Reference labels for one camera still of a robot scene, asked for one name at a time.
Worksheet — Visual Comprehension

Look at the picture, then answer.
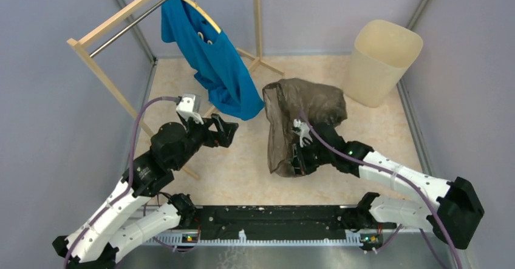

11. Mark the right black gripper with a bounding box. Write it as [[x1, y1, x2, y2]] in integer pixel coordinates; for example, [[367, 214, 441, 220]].
[[288, 138, 334, 175]]

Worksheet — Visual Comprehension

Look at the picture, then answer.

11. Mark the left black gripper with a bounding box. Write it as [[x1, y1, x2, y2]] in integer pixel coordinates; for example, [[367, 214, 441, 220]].
[[172, 112, 239, 171]]

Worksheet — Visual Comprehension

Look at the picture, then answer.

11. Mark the cream plastic trash bin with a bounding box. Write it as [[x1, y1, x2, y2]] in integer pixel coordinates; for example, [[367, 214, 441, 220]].
[[343, 19, 423, 107]]

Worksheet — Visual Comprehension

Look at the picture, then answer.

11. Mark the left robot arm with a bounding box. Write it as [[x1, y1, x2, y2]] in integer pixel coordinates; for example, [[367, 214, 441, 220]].
[[52, 114, 239, 268]]

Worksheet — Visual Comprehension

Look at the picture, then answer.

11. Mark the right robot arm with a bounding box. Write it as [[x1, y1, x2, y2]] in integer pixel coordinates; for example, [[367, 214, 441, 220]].
[[292, 119, 485, 250]]

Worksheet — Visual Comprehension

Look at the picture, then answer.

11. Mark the blue t-shirt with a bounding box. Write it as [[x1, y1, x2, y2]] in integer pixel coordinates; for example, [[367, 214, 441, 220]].
[[160, 0, 264, 120]]

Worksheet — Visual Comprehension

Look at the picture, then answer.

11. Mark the wooden clothes hanger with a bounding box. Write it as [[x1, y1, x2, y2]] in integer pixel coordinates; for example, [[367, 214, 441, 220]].
[[182, 0, 222, 34]]

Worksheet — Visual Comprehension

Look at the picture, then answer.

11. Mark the wooden clothes rack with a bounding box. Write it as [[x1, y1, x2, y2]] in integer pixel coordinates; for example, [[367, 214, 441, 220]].
[[66, 0, 285, 181]]

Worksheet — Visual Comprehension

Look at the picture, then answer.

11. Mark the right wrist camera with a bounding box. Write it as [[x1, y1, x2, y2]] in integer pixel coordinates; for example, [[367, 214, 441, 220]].
[[293, 119, 313, 148]]

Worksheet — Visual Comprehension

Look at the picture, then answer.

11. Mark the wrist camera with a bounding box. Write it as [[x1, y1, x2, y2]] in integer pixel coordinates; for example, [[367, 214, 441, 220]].
[[176, 94, 203, 124], [293, 119, 313, 148]]

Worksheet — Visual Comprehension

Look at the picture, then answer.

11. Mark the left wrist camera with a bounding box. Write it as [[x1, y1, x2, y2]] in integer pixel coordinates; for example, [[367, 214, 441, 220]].
[[176, 94, 203, 124]]

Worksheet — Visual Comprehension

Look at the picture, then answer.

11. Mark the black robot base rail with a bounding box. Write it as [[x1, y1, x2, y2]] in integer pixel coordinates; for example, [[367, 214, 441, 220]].
[[173, 205, 397, 241]]

